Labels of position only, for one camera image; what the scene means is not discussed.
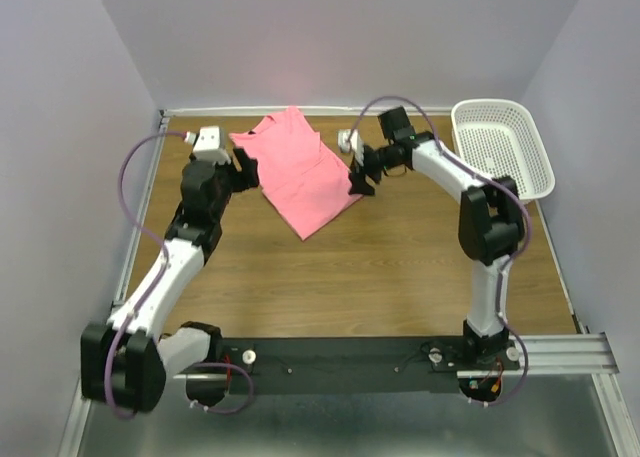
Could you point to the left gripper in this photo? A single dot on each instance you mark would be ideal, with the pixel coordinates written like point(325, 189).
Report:
point(246, 177)

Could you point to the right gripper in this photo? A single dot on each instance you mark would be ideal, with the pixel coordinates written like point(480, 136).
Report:
point(356, 178)

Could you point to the pink t shirt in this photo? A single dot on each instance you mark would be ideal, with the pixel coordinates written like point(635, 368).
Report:
point(304, 180)

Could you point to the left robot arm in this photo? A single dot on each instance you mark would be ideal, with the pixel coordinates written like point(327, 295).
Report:
point(124, 363)

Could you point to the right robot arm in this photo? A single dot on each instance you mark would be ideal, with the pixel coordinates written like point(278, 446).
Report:
point(493, 224)

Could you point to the white plastic basket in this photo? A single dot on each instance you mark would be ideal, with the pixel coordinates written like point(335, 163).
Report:
point(499, 137)

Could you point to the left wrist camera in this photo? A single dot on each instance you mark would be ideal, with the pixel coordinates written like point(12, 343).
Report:
point(209, 144)

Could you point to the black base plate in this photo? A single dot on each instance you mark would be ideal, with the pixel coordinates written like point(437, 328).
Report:
point(352, 365)

